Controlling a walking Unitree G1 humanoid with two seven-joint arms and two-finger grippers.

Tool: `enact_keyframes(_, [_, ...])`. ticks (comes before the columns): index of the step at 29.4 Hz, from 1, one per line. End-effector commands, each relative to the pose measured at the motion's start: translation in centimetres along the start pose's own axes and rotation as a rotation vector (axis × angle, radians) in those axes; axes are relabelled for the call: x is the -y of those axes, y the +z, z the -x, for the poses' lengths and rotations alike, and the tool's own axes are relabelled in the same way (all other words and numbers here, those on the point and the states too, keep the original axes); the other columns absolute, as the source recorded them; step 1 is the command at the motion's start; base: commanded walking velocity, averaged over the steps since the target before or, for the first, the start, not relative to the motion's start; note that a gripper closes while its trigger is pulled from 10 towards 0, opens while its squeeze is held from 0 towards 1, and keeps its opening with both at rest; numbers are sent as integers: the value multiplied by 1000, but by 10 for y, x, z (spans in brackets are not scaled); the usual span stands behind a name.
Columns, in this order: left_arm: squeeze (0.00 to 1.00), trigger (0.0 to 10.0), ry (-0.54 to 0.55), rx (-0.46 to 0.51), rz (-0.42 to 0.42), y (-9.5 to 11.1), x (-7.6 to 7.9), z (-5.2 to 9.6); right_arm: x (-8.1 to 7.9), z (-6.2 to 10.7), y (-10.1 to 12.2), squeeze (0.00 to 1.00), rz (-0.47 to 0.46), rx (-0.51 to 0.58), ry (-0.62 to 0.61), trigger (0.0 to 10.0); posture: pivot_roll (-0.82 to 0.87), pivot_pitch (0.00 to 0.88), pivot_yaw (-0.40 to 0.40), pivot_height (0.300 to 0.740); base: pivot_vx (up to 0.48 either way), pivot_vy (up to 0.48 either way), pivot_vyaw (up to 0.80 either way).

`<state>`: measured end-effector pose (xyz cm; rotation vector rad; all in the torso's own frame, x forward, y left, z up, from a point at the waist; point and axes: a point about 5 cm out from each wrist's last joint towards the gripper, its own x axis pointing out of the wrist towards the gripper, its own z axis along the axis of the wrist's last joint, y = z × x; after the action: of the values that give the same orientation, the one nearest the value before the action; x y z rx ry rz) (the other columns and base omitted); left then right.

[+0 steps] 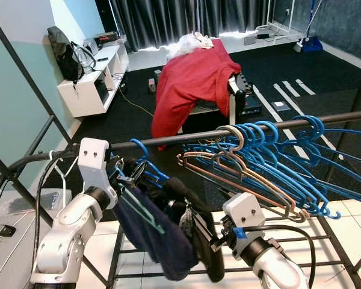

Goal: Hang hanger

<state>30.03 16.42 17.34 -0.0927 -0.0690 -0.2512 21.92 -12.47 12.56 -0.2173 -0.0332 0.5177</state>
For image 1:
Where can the grey plastic clothes hanger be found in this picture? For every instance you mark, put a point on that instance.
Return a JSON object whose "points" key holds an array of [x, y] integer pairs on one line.
{"points": [[221, 129]]}

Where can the red cloth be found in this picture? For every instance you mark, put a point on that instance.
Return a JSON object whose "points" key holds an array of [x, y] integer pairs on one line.
{"points": [[192, 84]]}

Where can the blue plastic clothes hanger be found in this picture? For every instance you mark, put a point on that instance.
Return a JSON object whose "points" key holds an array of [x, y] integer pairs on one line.
{"points": [[311, 117], [269, 123], [148, 162], [257, 124], [243, 126]]}

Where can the white crumpled cloth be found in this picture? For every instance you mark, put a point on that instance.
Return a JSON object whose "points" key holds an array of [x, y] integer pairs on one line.
{"points": [[186, 45]]}

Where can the dark grey curtain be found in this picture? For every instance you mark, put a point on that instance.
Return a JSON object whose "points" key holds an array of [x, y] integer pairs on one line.
{"points": [[168, 21]]}

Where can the white shelf unit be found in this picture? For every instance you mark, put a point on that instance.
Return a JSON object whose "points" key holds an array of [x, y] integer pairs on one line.
{"points": [[87, 90]]}

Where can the black device with red display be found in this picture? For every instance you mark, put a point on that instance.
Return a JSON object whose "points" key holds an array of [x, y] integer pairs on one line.
{"points": [[107, 39]]}

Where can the black metal clothes rack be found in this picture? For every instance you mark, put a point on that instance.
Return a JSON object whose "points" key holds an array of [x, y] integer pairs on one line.
{"points": [[343, 117]]}

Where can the navy blue garment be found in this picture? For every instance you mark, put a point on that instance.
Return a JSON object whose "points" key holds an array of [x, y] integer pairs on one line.
{"points": [[150, 247]]}

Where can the black equipment case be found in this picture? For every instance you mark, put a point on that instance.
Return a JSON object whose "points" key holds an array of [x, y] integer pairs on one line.
{"points": [[246, 96]]}

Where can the plain black garment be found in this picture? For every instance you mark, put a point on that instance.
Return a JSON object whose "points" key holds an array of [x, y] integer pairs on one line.
{"points": [[201, 253]]}

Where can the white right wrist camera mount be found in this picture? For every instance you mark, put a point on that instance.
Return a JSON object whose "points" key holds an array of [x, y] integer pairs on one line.
{"points": [[243, 211]]}

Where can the black bag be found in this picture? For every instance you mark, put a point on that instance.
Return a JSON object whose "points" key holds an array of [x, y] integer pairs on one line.
{"points": [[65, 57]]}

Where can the tan plastic clothes hanger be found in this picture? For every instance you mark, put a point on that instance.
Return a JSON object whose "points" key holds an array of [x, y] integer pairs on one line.
{"points": [[236, 133]]}

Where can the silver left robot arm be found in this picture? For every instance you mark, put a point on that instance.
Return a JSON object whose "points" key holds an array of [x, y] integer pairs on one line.
{"points": [[66, 235]]}

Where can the teal plastic clothes hanger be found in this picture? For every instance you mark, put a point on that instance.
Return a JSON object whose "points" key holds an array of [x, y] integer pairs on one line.
{"points": [[143, 211]]}

